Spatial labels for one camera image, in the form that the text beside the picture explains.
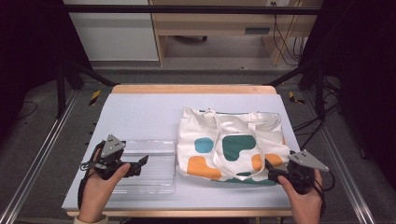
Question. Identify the light wooden desk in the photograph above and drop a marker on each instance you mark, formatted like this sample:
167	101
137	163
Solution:
214	23

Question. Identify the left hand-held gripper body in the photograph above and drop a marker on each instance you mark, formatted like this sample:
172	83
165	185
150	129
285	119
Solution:
111	147

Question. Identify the wooden table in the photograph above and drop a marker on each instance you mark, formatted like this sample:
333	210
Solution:
193	89

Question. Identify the black metal stand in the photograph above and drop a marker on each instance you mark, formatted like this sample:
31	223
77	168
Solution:
60	90
319	90

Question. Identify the person's left hand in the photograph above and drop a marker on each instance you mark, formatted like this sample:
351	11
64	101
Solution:
96	194

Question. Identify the aluminium floor rail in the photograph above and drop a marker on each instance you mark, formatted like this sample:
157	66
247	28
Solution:
40	149
339	158

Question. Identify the white tote bag coloured blobs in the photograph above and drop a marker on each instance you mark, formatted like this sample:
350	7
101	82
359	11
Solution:
199	127

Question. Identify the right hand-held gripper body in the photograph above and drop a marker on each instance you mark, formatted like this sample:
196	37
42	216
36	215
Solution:
303	160

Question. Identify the pale grey table mat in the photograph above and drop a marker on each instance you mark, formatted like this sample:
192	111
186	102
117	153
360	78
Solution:
146	115

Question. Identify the white cabinet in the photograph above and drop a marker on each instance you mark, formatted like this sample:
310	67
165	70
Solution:
113	34

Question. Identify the dark curtain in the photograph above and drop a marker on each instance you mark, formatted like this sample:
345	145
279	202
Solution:
25	46
364	62

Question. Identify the black horizontal frame bar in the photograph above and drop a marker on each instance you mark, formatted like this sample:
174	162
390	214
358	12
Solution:
186	9

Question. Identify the person's right hand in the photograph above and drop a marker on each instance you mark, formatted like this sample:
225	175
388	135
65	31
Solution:
306	207

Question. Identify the clear plastic tray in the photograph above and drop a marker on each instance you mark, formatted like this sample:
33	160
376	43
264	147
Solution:
155	171

